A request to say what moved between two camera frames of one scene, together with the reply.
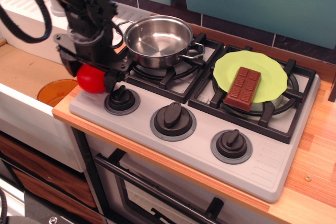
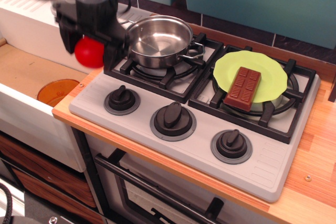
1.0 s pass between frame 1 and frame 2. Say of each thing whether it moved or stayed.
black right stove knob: stayed
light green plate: stayed
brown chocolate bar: stayed
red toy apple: moved
